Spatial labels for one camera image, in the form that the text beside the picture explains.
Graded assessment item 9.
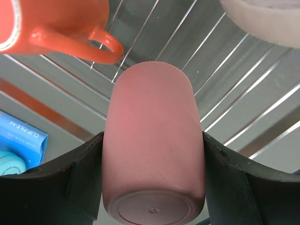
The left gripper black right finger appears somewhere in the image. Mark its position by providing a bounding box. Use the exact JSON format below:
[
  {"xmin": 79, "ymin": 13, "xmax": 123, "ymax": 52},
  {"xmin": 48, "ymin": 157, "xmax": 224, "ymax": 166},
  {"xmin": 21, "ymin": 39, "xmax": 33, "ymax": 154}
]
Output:
[{"xmin": 202, "ymin": 132, "xmax": 300, "ymax": 225}]

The pink plastic cup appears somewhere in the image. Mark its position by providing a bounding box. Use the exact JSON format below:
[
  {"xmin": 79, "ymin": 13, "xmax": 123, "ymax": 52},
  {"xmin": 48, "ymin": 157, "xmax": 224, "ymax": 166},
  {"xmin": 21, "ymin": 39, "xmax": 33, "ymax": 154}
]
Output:
[{"xmin": 102, "ymin": 61, "xmax": 205, "ymax": 225}]

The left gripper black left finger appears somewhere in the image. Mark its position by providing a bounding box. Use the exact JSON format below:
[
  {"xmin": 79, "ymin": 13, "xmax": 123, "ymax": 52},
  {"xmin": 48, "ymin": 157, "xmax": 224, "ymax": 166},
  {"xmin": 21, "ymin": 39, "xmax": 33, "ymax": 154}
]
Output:
[{"xmin": 0, "ymin": 132, "xmax": 104, "ymax": 225}]

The white plate blue rim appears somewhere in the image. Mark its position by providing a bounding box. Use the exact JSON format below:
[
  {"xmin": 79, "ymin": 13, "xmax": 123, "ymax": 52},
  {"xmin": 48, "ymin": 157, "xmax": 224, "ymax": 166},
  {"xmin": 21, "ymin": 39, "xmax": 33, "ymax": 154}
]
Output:
[{"xmin": 220, "ymin": 0, "xmax": 300, "ymax": 49}]

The chrome wire dish rack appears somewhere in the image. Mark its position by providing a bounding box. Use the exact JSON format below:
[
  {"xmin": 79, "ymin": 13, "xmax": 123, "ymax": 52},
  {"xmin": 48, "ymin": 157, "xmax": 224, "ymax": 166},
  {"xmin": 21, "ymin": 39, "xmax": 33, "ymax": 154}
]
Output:
[{"xmin": 0, "ymin": 0, "xmax": 300, "ymax": 160}]

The blue book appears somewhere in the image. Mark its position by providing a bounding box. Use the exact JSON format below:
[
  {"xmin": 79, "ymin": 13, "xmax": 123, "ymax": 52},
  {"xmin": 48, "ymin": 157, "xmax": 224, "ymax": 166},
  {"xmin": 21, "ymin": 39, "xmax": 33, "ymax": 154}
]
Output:
[{"xmin": 0, "ymin": 111, "xmax": 48, "ymax": 169}]

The orange ceramic mug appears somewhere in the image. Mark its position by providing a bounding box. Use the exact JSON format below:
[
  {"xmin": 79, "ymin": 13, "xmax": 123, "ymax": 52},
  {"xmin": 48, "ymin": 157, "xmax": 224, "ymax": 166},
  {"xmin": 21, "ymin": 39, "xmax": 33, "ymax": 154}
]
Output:
[{"xmin": 0, "ymin": 0, "xmax": 124, "ymax": 64}]

